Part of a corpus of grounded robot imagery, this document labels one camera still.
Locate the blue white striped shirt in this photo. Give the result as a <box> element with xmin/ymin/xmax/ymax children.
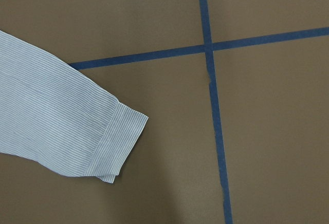
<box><xmin>1</xmin><ymin>32</ymin><xmax>148</xmax><ymax>183</ymax></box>

